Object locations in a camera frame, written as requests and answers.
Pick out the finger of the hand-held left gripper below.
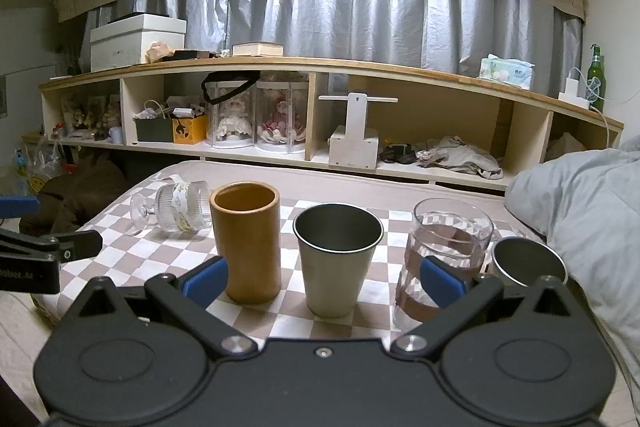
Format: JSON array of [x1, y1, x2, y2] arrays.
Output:
[[0, 195, 41, 221], [0, 228, 104, 264]]

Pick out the large white box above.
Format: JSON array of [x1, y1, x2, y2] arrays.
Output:
[[89, 13, 188, 73]]

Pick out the flat beige box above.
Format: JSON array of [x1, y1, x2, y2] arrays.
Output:
[[232, 41, 285, 57]]

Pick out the dark green box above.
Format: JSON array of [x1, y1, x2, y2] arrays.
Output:
[[133, 116, 175, 144]]

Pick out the clear plastic bag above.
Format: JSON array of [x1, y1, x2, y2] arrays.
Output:
[[14, 138, 69, 196]]

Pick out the grey duvet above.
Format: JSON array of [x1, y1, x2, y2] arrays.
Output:
[[503, 138, 640, 389]]

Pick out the grey crumpled clothes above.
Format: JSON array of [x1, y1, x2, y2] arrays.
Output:
[[417, 135, 504, 180]]

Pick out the green glass bottle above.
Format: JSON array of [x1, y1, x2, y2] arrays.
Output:
[[585, 44, 607, 113]]

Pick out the checkered cloth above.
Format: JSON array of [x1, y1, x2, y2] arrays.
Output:
[[37, 183, 547, 344]]

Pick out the small steel cup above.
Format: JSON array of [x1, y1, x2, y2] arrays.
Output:
[[487, 235, 569, 291]]

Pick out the yellow box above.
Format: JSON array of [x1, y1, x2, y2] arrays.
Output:
[[172, 114, 209, 146]]

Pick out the white charger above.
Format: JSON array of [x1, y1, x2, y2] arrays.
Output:
[[558, 76, 592, 110]]

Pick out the brown jacket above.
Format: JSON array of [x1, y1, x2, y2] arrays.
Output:
[[19, 156, 129, 236]]

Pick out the clear glass cup brown band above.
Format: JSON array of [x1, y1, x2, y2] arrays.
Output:
[[392, 198, 495, 334]]

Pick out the tissue pack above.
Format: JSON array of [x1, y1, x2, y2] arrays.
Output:
[[478, 54, 536, 90]]

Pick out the bamboo cup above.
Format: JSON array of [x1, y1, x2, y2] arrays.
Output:
[[209, 183, 282, 305]]

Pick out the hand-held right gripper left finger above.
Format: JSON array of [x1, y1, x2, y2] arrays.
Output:
[[65, 256, 256, 362]]

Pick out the crumpled brown paper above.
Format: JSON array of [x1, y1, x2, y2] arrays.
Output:
[[145, 41, 176, 64]]

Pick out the clear doll display case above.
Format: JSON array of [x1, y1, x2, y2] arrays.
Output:
[[204, 79, 259, 150], [254, 79, 309, 154]]

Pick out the grey curtain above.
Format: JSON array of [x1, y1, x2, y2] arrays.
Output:
[[79, 0, 584, 101]]

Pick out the tall steel cup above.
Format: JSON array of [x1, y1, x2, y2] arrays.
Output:
[[292, 202, 384, 319]]

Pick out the long wooden shelf unit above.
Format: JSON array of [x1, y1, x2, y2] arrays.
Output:
[[38, 56, 625, 194]]

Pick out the ribbed glass goblet cup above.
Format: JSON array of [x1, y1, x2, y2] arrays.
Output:
[[129, 179, 211, 236]]

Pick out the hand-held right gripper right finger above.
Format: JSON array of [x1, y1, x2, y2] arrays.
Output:
[[390, 256, 588, 360]]

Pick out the white wooden stand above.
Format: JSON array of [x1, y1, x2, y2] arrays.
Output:
[[318, 91, 400, 170]]

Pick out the black bag handle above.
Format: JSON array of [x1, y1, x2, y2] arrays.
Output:
[[200, 70, 261, 106]]

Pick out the white cable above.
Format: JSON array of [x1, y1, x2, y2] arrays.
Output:
[[569, 66, 614, 148]]

